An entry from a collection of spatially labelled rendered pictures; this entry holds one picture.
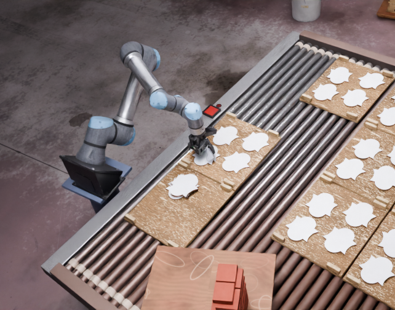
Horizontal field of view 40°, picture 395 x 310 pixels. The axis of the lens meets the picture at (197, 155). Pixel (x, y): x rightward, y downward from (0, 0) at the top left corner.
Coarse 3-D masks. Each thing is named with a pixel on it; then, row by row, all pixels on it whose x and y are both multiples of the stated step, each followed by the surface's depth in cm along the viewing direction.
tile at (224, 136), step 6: (222, 132) 286; (228, 132) 285; (234, 132) 284; (216, 138) 283; (222, 138) 283; (228, 138) 282; (234, 138) 282; (216, 144) 281; (222, 144) 280; (228, 144) 279
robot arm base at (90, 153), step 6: (84, 144) 274; (90, 144) 272; (84, 150) 273; (90, 150) 272; (96, 150) 273; (102, 150) 275; (78, 156) 273; (84, 156) 271; (90, 156) 272; (96, 156) 272; (102, 156) 275; (90, 162) 272; (96, 162) 273; (102, 162) 275
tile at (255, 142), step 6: (252, 132) 283; (246, 138) 280; (252, 138) 280; (258, 138) 279; (264, 138) 278; (246, 144) 278; (252, 144) 277; (258, 144) 276; (264, 144) 276; (246, 150) 275; (252, 150) 274; (258, 150) 273
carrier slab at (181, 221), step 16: (176, 176) 271; (160, 192) 265; (192, 192) 262; (208, 192) 261; (224, 192) 259; (144, 208) 260; (160, 208) 258; (176, 208) 257; (192, 208) 256; (208, 208) 254; (144, 224) 253; (160, 224) 252; (176, 224) 250; (192, 224) 249; (160, 240) 246; (176, 240) 244; (192, 240) 245
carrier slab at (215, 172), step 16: (240, 128) 287; (256, 128) 286; (240, 144) 279; (272, 144) 276; (192, 160) 276; (224, 160) 273; (256, 160) 270; (208, 176) 268; (224, 176) 266; (240, 176) 265
